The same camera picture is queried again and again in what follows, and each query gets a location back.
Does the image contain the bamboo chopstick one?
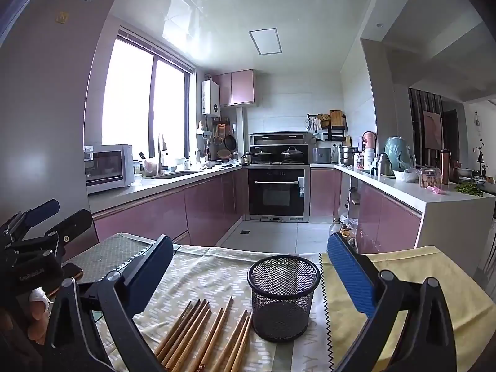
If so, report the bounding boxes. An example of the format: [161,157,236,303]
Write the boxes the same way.
[154,301,193,359]

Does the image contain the bamboo chopstick two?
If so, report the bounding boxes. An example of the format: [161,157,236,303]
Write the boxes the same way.
[154,300,201,362]

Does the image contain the bamboo chopstick three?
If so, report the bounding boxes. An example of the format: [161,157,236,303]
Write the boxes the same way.
[162,300,208,367]

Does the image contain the bamboo chopstick four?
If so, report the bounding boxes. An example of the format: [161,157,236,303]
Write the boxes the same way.
[162,301,209,371]

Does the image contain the bamboo chopstick five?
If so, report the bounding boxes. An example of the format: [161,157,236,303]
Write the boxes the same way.
[190,308,224,372]

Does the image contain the bamboo chopstick six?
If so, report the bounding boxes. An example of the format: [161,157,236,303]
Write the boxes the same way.
[200,296,234,371]

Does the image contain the bamboo chopstick seven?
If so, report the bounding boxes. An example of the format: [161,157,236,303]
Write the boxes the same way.
[211,310,248,372]

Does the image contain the bamboo chopstick eight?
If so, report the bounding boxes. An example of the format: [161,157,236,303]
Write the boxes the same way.
[224,313,252,372]

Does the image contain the kitchen window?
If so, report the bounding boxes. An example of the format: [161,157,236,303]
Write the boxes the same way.
[101,32,192,159]

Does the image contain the person's left hand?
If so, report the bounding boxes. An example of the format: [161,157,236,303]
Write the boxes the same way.
[27,287,50,345]

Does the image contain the smartphone with orange case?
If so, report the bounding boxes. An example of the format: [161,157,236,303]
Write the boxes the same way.
[62,262,84,281]

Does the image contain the yellow cloth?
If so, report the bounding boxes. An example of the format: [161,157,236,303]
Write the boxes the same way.
[321,246,495,371]

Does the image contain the white microwave oven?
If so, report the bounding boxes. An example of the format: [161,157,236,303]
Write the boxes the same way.
[83,144,135,194]

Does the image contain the pink lower cabinets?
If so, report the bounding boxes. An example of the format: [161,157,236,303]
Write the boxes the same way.
[91,169,422,253]

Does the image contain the bag of vegetables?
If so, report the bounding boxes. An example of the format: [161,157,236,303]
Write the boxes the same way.
[330,214,359,253]

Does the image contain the black mesh utensil cup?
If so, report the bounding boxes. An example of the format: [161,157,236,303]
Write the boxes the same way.
[247,255,320,343]

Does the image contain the black built-in oven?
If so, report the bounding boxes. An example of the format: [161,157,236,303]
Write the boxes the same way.
[247,165,310,221]

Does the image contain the white water heater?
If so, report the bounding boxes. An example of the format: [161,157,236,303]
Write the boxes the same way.
[202,80,219,117]

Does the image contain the grey refrigerator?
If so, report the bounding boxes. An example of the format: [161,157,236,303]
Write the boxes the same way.
[1,0,114,238]

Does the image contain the steel stock pot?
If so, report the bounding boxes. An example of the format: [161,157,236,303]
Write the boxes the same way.
[339,145,358,166]

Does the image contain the pink upper cabinet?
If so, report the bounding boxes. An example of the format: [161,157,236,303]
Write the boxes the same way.
[213,70,255,107]

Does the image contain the wall utensil rack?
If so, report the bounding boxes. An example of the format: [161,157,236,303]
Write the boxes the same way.
[307,110,347,143]

